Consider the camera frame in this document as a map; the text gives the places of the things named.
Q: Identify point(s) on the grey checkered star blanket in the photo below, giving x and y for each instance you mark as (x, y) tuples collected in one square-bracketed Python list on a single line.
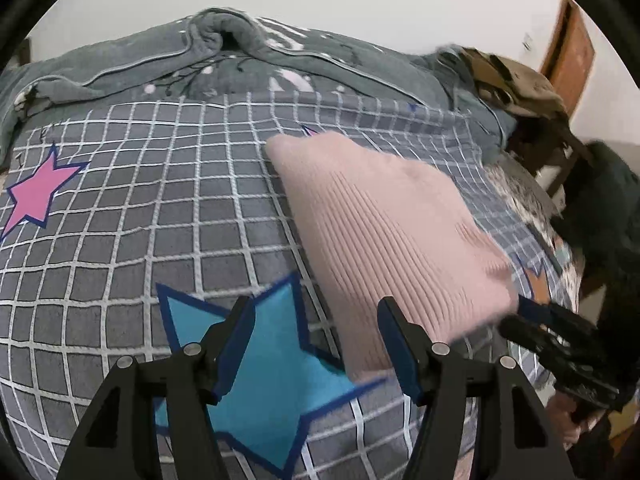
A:
[(183, 194)]

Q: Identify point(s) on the dark green garment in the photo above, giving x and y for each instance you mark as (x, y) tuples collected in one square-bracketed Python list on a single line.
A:
[(601, 213)]

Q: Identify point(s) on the pink knit sweater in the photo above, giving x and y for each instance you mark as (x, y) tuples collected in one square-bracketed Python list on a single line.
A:
[(375, 225)]

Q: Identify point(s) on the grey fleece quilt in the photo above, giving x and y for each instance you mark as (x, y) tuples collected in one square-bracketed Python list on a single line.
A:
[(224, 51)]

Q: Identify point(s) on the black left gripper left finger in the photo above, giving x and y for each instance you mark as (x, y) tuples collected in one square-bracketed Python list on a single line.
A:
[(116, 438)]

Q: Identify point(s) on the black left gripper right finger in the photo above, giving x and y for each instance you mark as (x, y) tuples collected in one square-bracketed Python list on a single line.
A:
[(514, 438)]

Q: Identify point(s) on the brown wooden door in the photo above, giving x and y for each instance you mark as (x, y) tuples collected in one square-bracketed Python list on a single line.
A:
[(570, 55)]

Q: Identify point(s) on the brown clothes pile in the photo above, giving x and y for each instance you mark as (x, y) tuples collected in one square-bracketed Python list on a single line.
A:
[(513, 86)]

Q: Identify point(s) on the person's right hand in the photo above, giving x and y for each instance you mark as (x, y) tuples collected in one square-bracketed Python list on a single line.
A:
[(560, 409)]

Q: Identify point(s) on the floral bed sheet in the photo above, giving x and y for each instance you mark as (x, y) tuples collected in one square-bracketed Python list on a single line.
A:
[(519, 189)]

